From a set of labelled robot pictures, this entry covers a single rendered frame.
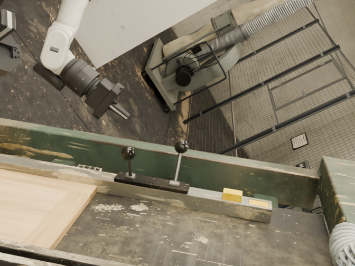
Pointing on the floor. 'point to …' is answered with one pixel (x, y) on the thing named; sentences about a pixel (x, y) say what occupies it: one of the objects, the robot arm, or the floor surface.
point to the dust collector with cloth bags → (202, 53)
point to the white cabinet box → (128, 24)
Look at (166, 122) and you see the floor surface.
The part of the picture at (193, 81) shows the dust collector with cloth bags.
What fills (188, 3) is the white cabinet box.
